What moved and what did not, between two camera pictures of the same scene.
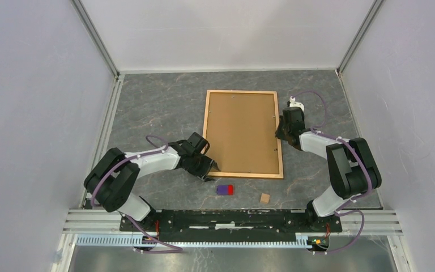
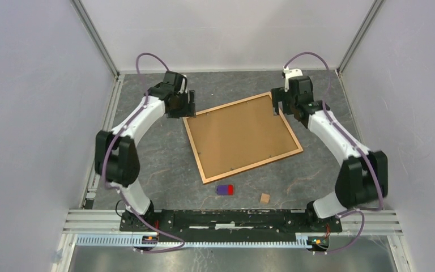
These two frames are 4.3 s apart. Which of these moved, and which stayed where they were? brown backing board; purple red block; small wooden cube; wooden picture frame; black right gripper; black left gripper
Moved: brown backing board; black right gripper; black left gripper; wooden picture frame
Stayed: purple red block; small wooden cube
